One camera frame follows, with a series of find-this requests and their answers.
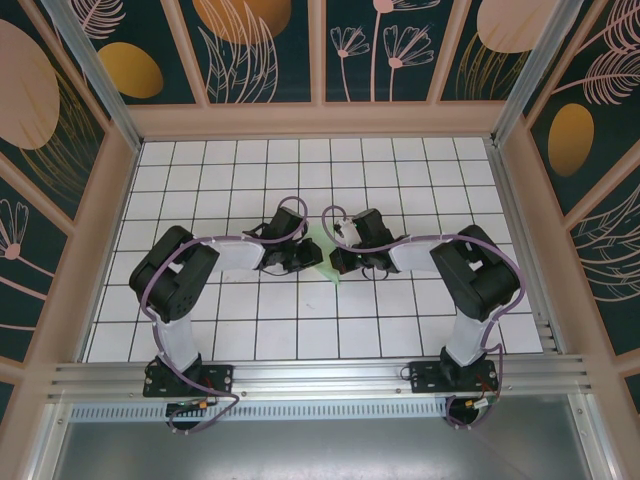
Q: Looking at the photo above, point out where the light green cloth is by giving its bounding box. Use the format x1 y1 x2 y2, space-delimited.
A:
305 222 347 287

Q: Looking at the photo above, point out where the yellow connector power lead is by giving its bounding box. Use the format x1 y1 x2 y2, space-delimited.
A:
464 374 501 409
167 397 221 414

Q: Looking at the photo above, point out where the grey metal panel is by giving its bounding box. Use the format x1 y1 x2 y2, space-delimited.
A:
42 394 609 480

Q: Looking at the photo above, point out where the long aluminium mounting rail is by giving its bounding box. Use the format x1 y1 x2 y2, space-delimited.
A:
47 353 599 401

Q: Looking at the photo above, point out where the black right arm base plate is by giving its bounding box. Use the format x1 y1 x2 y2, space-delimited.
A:
408 359 499 396

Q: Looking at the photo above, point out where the grey slotted cable duct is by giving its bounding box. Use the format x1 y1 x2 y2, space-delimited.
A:
69 403 451 422

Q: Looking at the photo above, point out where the aluminium side rail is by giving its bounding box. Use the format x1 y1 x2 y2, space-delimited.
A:
487 137 569 357

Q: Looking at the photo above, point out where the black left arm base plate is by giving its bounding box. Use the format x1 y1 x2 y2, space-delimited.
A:
143 363 235 399

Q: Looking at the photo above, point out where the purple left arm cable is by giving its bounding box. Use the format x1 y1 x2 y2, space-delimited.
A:
141 196 309 436

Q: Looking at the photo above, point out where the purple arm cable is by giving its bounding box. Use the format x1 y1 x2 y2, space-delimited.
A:
322 204 524 431
141 196 309 436

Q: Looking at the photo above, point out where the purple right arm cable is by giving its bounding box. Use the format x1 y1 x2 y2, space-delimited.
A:
322 204 524 431

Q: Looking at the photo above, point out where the aluminium frame post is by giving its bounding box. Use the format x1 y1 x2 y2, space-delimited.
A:
492 0 585 146
39 0 144 151

